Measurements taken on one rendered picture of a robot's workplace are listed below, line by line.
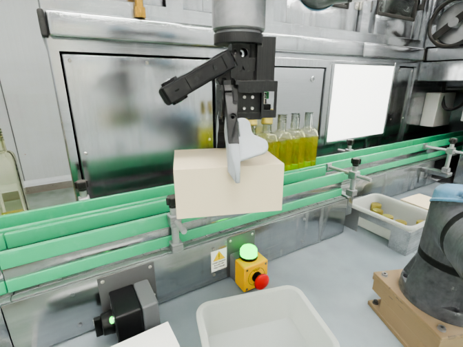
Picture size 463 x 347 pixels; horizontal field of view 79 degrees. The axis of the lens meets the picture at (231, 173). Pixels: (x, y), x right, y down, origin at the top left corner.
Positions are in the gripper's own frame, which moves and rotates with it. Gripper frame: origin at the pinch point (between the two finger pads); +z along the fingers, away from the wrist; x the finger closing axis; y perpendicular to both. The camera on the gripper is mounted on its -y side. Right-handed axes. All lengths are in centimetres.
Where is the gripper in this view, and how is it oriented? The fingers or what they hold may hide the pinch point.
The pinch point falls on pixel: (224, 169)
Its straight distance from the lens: 46.0
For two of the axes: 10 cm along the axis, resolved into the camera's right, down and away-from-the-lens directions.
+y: 9.8, -0.5, 1.7
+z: 0.0, 9.5, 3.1
